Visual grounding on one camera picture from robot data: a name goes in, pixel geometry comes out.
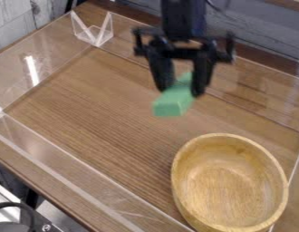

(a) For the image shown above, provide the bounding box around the clear acrylic corner bracket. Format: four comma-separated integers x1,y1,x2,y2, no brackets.
71,11,113,47

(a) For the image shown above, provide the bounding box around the green rectangular block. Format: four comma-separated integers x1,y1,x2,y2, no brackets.
152,72,195,117

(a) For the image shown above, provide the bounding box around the black cable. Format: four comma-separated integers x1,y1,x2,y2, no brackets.
0,201,37,232

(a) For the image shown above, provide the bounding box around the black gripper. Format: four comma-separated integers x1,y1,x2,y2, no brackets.
133,0,235,97

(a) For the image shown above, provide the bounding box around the black metal mount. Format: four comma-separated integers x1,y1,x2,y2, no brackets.
20,201,64,232

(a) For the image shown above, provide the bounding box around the brown wooden bowl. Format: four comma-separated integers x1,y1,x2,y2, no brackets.
171,133,290,232

